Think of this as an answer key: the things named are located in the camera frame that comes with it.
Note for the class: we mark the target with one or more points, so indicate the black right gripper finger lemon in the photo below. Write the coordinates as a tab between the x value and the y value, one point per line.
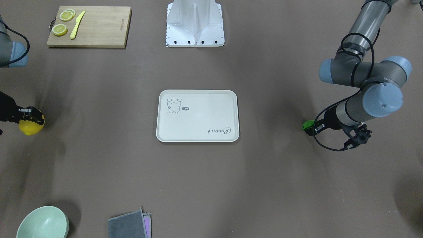
32	114

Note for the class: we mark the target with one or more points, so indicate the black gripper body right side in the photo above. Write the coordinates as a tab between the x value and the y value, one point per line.
7	111

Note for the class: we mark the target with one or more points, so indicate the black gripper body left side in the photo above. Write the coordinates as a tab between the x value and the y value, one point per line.
329	120

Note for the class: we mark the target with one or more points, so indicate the whole yellow lemon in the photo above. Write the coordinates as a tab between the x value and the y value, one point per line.
29	128

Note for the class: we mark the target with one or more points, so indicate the grey robot arm left side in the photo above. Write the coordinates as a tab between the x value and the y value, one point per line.
379	83

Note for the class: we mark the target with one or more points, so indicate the white rectangular serving tray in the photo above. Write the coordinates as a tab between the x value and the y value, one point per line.
197	116

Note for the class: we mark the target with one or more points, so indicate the green gripper fingertip pad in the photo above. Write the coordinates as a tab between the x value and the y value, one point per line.
308	124

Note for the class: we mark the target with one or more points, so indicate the lemon slice lower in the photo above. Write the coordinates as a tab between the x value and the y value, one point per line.
59	30

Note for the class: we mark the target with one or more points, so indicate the lemon slice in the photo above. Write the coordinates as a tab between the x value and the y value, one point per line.
72	11
59	30
66	16

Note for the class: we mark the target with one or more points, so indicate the yellow plastic knife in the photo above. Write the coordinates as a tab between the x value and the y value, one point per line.
77	24

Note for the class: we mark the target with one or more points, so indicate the bamboo cutting board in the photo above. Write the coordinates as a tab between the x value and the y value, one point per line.
100	27

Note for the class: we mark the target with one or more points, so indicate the lemon slice top front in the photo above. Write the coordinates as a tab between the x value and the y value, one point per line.
66	16

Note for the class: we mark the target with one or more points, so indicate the lemon slice top rear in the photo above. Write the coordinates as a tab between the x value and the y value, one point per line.
72	11

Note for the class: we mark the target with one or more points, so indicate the light green bowl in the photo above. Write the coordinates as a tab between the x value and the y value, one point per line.
44	222

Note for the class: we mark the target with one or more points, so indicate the grey folded cloth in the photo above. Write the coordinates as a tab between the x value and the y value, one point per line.
130	225

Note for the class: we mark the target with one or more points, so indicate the purple folded cloth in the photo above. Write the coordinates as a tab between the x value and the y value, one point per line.
147	223

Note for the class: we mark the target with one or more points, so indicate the white metal stand base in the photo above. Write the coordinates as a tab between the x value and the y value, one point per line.
194	23

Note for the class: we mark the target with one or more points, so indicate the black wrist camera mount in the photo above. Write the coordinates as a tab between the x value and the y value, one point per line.
358	134

